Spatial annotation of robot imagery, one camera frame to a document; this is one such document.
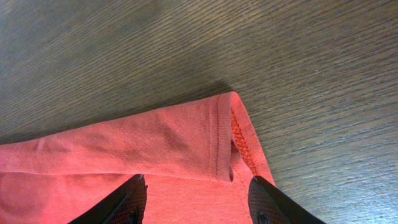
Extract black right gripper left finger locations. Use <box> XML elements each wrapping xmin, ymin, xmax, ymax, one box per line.
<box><xmin>70</xmin><ymin>174</ymin><xmax>147</xmax><ymax>224</ymax></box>

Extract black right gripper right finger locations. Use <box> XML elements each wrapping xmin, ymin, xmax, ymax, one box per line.
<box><xmin>248</xmin><ymin>176</ymin><xmax>325</xmax><ymax>224</ymax></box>

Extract orange printed t-shirt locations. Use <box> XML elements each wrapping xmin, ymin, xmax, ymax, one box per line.
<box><xmin>1</xmin><ymin>92</ymin><xmax>273</xmax><ymax>223</ymax></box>

